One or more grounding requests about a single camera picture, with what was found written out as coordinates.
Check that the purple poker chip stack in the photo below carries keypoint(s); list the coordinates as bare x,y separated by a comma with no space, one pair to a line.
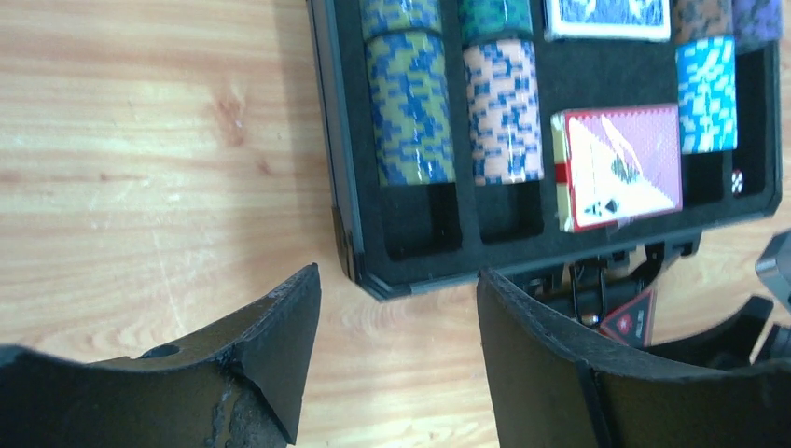
757,23

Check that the red playing card deck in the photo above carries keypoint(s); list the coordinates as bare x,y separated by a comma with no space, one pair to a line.
615,165

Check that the light blue chip stack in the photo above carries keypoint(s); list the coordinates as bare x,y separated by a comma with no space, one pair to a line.
707,104

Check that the small die in case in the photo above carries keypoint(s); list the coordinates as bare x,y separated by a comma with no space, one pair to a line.
737,182

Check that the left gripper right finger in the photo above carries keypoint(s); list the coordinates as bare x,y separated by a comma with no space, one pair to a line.
556,383

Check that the olive blue chip stack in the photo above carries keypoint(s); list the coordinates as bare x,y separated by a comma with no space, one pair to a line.
410,109
379,17

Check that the blue playing card deck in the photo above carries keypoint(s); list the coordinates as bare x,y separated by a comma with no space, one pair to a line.
645,20

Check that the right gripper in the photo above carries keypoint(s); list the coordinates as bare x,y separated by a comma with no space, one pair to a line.
729,344

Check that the black poker set case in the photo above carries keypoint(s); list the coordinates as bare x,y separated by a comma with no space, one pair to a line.
399,241

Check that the brown poker chip stack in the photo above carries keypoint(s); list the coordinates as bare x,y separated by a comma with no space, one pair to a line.
698,19

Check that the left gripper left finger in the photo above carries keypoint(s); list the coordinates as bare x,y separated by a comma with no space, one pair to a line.
238,382

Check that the black triangular all-in marker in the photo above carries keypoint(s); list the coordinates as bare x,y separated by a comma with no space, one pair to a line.
632,323

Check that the teal green chip stack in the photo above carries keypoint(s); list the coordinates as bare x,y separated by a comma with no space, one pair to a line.
485,18

